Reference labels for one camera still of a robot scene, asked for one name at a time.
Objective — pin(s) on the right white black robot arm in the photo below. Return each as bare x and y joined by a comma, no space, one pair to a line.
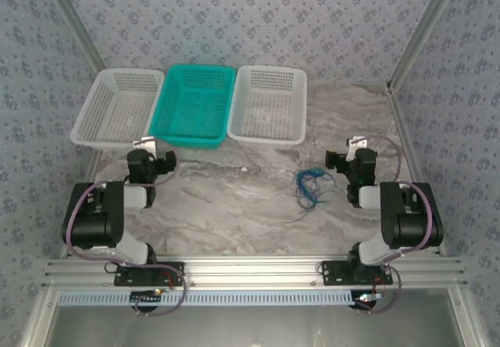
410,222

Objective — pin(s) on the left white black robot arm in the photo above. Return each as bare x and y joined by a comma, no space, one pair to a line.
93,222

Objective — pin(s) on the teal perforated plastic basket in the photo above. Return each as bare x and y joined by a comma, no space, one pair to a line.
191,104

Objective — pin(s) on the white perforated plastic basket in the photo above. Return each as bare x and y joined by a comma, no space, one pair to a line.
117,108
267,104

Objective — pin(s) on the left black controller board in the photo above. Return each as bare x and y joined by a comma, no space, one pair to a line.
145,298

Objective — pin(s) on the black controller board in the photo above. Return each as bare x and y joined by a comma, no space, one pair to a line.
365,300
145,298

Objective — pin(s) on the right black controller board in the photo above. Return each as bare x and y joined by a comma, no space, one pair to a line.
365,300

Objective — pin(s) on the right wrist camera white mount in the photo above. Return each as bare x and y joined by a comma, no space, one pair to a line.
355,142

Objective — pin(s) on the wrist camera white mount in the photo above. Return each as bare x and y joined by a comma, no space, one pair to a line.
145,142
355,142

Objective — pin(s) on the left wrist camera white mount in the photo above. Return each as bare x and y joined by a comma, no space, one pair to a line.
145,142

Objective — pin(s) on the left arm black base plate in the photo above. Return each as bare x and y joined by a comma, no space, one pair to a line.
172,272

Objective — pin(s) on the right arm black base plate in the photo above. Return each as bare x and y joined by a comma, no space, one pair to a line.
336,272

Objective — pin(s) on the aluminium mounting rail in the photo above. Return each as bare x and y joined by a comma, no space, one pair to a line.
250,270

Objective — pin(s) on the aluminium frame post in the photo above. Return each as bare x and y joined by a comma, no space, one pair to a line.
74,22
426,22

